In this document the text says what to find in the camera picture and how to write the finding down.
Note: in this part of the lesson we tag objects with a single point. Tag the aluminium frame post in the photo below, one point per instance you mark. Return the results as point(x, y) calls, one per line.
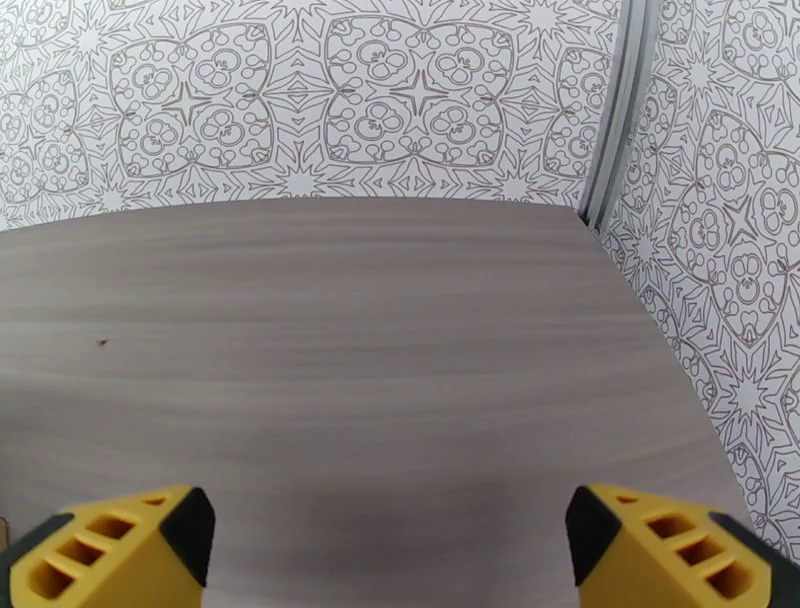
point(615, 125)

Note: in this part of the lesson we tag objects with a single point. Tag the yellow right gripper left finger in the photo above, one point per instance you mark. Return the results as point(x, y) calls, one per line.
point(119, 562)

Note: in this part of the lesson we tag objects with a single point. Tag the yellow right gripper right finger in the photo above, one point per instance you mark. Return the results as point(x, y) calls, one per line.
point(656, 562)

